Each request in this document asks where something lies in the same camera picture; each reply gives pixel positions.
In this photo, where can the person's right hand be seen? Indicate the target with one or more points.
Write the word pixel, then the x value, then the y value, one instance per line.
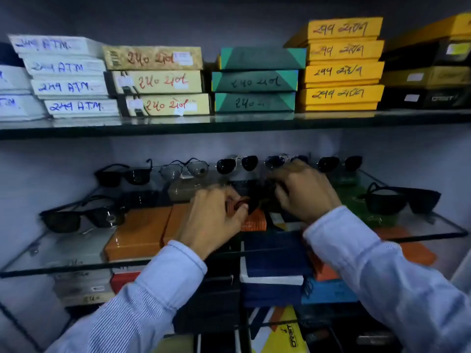
pixel 311 196

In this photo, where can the person's left hand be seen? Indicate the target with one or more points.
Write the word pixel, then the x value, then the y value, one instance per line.
pixel 208 224

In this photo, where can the person's right thumb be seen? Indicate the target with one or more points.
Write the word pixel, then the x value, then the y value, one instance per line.
pixel 282 200

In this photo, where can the person's left thumb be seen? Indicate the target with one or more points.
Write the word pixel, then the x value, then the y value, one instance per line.
pixel 237 216

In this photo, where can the brown-temple dark sunglasses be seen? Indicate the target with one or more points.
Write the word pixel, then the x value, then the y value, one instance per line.
pixel 254 202

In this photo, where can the person's right forearm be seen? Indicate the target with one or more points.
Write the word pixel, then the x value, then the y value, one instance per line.
pixel 390 279

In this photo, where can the person's left forearm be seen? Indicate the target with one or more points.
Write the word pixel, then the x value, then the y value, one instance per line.
pixel 147 305

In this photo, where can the orange patterned small box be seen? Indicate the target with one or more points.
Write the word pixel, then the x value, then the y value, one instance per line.
pixel 255 222

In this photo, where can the navy blue box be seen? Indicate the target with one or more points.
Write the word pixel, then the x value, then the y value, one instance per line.
pixel 276 253

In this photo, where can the clear grey metal glasses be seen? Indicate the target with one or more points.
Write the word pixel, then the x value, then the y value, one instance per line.
pixel 197 168

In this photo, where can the navy box white edge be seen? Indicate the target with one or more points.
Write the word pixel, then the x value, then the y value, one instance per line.
pixel 268 288

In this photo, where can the black box stack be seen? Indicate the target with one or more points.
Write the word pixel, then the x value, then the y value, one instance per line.
pixel 211 305

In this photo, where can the glass shelf with boxes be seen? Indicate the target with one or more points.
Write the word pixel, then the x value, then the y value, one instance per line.
pixel 220 123

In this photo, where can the large orange textured box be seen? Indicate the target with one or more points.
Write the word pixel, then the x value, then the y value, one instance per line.
pixel 138 235

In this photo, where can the teal green box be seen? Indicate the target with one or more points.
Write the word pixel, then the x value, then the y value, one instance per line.
pixel 261 58
pixel 254 81
pixel 254 102

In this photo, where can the light blue box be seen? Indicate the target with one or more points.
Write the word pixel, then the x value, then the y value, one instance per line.
pixel 327 292

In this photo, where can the large black wraparound sunglasses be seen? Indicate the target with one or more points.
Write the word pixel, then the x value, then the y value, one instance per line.
pixel 386 202

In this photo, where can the black plastic sunglasses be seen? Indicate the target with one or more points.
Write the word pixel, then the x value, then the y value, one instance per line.
pixel 138 176

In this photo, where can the yellow handwritten box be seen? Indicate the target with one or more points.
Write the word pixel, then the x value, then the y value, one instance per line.
pixel 340 94
pixel 342 72
pixel 342 29
pixel 344 51

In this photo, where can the yellow white printed box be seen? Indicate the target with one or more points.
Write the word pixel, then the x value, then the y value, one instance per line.
pixel 279 334

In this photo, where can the beige speckled box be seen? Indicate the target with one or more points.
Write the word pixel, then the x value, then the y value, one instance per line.
pixel 158 82
pixel 154 58
pixel 169 105

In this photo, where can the red box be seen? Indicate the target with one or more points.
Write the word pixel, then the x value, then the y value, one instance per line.
pixel 123 281

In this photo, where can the flat orange box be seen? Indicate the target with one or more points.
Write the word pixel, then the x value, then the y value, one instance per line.
pixel 415 251

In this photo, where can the glass shelf with sunglasses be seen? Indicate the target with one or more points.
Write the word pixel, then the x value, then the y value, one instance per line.
pixel 77 242

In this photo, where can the grey white box stack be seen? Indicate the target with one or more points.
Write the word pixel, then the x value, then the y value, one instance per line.
pixel 82 286

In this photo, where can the black sunglasses with sticker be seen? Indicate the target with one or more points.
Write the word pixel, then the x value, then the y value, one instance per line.
pixel 64 220

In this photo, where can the black box white label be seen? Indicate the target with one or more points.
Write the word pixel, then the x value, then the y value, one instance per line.
pixel 427 98

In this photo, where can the olive yellow box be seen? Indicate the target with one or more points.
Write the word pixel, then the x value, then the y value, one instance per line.
pixel 427 77

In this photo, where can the black box yellow label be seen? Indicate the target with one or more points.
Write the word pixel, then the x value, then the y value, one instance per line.
pixel 423 55

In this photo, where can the plain yellow box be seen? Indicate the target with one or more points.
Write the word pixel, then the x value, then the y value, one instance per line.
pixel 430 31

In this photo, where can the stacks of white labelled boxes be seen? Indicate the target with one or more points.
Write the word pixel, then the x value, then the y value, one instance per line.
pixel 66 69

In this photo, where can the silver frame dark sunglasses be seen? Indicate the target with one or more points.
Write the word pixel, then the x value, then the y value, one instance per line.
pixel 226 166
pixel 275 162

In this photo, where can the thin frame dark sunglasses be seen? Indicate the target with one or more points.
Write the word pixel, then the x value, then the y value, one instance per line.
pixel 327 164

